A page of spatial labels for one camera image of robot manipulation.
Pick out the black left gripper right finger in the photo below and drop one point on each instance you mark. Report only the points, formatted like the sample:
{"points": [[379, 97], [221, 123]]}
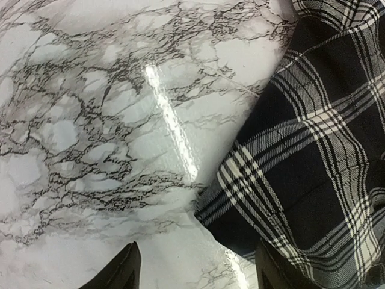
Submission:
{"points": [[274, 271]]}

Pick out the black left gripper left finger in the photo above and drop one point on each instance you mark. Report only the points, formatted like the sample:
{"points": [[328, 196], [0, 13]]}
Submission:
{"points": [[122, 272]]}

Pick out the black white plaid shirt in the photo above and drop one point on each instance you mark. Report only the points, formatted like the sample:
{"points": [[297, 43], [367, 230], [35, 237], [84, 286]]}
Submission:
{"points": [[306, 171]]}

